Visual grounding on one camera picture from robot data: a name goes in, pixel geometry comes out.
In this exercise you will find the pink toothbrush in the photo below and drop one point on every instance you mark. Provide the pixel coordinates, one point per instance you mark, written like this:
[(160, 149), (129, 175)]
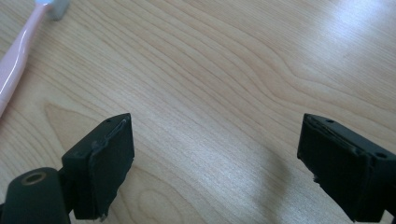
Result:
[(15, 59)]

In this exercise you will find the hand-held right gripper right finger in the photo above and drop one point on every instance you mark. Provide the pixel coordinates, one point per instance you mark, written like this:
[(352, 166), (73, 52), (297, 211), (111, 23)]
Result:
[(342, 174)]

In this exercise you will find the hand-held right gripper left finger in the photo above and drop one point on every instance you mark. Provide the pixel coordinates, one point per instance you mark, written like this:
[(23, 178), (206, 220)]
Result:
[(102, 168)]

